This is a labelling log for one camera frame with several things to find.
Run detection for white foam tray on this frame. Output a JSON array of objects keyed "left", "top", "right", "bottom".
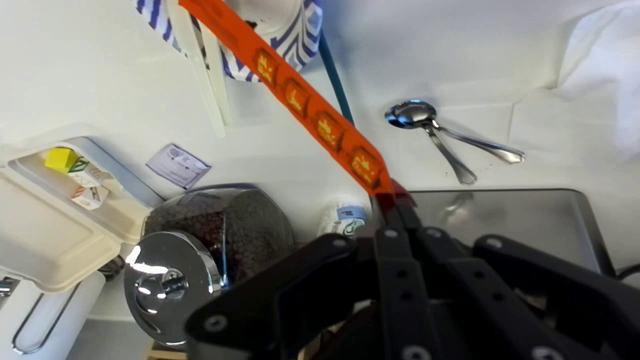
[{"left": 0, "top": 136, "right": 166, "bottom": 294}]

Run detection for silver metal box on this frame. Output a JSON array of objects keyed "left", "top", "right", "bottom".
[{"left": 369, "top": 188, "right": 617, "bottom": 277}]

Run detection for yellow packet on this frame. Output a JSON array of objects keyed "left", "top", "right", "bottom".
[{"left": 42, "top": 145, "right": 83, "bottom": 176}]

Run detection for coffee jar with chrome lid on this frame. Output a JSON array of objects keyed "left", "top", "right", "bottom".
[{"left": 120, "top": 185, "right": 300, "bottom": 351}]

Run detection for small printed card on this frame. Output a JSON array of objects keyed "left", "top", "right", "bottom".
[{"left": 146, "top": 140, "right": 215, "bottom": 192}]

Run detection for pale wooden stirrer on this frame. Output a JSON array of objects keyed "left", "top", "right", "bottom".
[{"left": 166, "top": 0, "right": 233, "bottom": 130}]

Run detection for white paper napkin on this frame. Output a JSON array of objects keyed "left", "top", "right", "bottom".
[{"left": 509, "top": 0, "right": 640, "bottom": 165}]

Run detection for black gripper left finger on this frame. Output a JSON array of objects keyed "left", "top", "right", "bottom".
[{"left": 184, "top": 199, "right": 433, "bottom": 360}]

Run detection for orange packet strip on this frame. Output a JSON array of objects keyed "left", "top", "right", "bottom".
[{"left": 178, "top": 0, "right": 410, "bottom": 205}]

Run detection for metal spoon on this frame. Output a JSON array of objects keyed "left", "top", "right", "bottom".
[
  {"left": 385, "top": 99, "right": 527, "bottom": 166},
  {"left": 393, "top": 102, "right": 480, "bottom": 188}
]

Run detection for blue cable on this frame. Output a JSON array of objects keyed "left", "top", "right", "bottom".
[{"left": 317, "top": 30, "right": 356, "bottom": 127}]

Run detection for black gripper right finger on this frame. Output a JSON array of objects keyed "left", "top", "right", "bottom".
[{"left": 400, "top": 199, "right": 640, "bottom": 360}]

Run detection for wooden board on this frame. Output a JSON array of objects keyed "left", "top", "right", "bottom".
[{"left": 146, "top": 343, "right": 190, "bottom": 360}]

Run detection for white red packet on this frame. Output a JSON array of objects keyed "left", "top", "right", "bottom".
[{"left": 68, "top": 171, "right": 112, "bottom": 213}]

